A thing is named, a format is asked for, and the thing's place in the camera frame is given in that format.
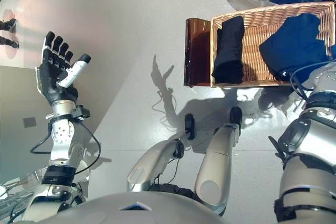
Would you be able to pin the wicker laundry basket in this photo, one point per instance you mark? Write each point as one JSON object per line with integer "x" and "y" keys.
{"x": 252, "y": 51}

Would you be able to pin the silver robot leg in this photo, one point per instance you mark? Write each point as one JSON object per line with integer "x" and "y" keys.
{"x": 215, "y": 166}
{"x": 149, "y": 166}

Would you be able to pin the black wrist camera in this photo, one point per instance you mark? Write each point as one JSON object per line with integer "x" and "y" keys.
{"x": 81, "y": 112}
{"x": 284, "y": 73}

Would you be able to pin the black robot foot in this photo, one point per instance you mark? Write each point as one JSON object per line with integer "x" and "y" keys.
{"x": 235, "y": 116}
{"x": 189, "y": 125}

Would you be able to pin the silver right robot leg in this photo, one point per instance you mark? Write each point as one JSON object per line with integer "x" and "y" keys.
{"x": 215, "y": 166}

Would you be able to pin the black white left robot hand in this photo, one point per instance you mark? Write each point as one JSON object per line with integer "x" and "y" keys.
{"x": 51, "y": 77}

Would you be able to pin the grey robot torso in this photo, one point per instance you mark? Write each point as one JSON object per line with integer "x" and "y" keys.
{"x": 131, "y": 211}

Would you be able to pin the black right robot foot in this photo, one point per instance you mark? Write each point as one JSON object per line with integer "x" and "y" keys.
{"x": 235, "y": 116}

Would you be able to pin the black robot pelvis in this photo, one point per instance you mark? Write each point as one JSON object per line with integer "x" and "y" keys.
{"x": 173, "y": 190}

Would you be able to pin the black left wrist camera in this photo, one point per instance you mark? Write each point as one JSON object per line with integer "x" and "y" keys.
{"x": 81, "y": 112}

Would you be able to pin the silver left robot leg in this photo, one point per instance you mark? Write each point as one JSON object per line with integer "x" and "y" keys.
{"x": 149, "y": 166}

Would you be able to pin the black shoe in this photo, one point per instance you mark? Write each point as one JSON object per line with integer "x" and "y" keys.
{"x": 8, "y": 24}
{"x": 9, "y": 43}

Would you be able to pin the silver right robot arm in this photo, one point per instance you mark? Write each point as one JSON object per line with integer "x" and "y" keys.
{"x": 309, "y": 155}

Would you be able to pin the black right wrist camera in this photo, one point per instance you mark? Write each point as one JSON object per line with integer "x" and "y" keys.
{"x": 284, "y": 73}

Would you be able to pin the black rolled garment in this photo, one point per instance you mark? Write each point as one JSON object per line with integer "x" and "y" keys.
{"x": 228, "y": 51}

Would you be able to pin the grey square outlet plate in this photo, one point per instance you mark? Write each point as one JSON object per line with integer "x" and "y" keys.
{"x": 29, "y": 122}

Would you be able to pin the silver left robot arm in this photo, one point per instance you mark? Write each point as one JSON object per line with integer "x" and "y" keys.
{"x": 61, "y": 140}

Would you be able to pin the black left robot foot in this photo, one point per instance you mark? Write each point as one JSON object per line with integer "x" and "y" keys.
{"x": 189, "y": 125}

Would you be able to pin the navy blue garment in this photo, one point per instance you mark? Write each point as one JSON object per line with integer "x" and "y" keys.
{"x": 294, "y": 48}

